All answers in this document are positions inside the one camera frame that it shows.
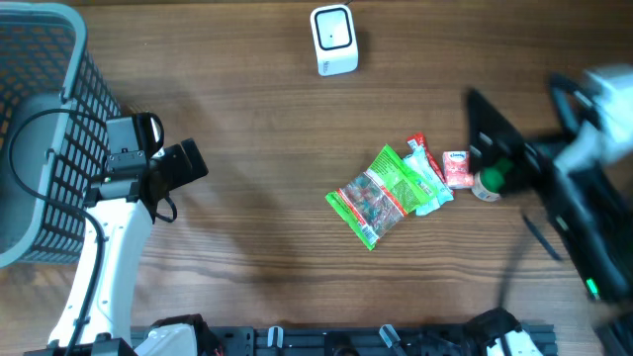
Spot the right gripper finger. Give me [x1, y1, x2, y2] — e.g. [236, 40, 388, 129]
[465, 88, 527, 173]
[548, 72, 601, 143]

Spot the red white tissue pack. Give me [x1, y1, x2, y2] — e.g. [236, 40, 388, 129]
[442, 151, 474, 189]

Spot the green lid jar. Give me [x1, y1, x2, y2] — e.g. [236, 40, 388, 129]
[471, 158, 514, 203]

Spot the red stick sachet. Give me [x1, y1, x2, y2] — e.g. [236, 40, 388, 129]
[407, 133, 446, 183]

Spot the teal wrapper packet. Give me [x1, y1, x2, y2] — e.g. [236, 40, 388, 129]
[404, 146, 454, 217]

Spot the green snack bag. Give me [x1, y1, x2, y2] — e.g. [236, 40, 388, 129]
[325, 144, 434, 250]

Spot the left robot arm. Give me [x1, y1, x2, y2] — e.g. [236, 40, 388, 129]
[40, 113, 209, 355]

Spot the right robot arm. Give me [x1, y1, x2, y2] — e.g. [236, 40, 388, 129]
[464, 64, 632, 303]

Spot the white barcode scanner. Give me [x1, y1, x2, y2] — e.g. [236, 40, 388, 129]
[310, 4, 359, 77]

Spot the grey plastic mesh basket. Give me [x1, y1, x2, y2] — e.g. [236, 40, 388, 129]
[1, 2, 121, 266]

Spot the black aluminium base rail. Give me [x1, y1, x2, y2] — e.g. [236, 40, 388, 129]
[131, 323, 559, 356]

